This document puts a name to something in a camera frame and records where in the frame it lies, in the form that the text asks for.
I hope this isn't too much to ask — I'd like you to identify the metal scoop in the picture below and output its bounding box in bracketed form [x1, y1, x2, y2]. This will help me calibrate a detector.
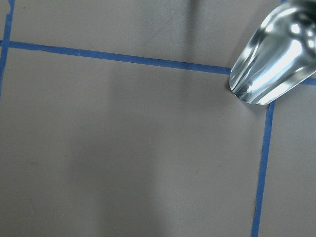
[229, 0, 316, 105]

